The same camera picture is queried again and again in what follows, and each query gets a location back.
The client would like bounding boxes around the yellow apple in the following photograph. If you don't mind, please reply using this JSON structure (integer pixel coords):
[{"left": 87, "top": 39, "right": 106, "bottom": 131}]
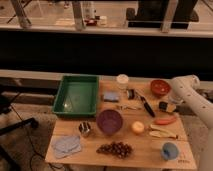
[{"left": 131, "top": 121, "right": 145, "bottom": 134}]

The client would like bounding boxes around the blue cup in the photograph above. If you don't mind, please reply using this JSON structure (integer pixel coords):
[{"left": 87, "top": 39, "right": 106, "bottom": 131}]
[{"left": 161, "top": 142, "right": 179, "bottom": 161}]

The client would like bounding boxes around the small black white can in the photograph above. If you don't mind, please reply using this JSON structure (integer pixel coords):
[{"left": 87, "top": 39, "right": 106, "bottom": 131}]
[{"left": 126, "top": 89, "right": 135, "bottom": 100}]

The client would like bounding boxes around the small metal cup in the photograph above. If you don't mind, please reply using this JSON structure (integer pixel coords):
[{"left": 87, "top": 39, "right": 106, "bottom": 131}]
[{"left": 79, "top": 122, "right": 91, "bottom": 137}]

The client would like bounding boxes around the metal fork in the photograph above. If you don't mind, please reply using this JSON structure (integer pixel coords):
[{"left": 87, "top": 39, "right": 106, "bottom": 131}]
[{"left": 116, "top": 105, "right": 141, "bottom": 110}]

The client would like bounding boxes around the white lidded jar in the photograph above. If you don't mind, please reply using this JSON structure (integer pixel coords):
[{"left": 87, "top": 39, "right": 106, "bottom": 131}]
[{"left": 116, "top": 74, "right": 129, "bottom": 90}]

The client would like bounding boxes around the purple bowl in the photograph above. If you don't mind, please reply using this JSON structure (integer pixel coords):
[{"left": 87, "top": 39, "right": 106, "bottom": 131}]
[{"left": 96, "top": 109, "right": 123, "bottom": 135}]

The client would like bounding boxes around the blue cloth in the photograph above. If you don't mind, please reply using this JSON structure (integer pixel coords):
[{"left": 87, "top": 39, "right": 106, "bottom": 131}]
[{"left": 51, "top": 135, "right": 82, "bottom": 159}]

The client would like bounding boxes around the black office chair base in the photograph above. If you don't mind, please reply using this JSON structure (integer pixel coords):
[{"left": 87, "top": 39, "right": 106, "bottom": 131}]
[{"left": 0, "top": 84, "right": 39, "bottom": 171}]

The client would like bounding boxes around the red bowl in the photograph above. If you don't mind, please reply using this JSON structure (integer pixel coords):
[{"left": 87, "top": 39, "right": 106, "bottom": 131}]
[{"left": 150, "top": 79, "right": 171, "bottom": 97}]

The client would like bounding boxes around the green plastic tray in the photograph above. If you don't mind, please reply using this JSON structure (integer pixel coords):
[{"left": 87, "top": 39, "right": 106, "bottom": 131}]
[{"left": 52, "top": 75, "right": 99, "bottom": 118}]

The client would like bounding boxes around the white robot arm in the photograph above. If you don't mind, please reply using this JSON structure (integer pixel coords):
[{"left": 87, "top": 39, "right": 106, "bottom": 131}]
[{"left": 170, "top": 75, "right": 213, "bottom": 171}]

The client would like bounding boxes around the blue sponge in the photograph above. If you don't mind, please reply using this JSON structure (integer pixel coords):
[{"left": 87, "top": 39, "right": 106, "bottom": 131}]
[{"left": 103, "top": 92, "right": 119, "bottom": 102}]

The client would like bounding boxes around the black handled knife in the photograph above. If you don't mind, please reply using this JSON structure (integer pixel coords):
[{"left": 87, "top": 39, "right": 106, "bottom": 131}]
[{"left": 135, "top": 90, "right": 155, "bottom": 117}]

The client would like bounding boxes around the bunch of dark grapes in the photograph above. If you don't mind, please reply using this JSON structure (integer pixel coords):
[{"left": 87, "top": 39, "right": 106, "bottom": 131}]
[{"left": 96, "top": 142, "right": 133, "bottom": 159}]

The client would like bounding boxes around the black yellow eraser block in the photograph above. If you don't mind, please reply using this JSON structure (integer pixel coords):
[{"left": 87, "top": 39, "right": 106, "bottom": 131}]
[{"left": 159, "top": 101, "right": 176, "bottom": 113}]

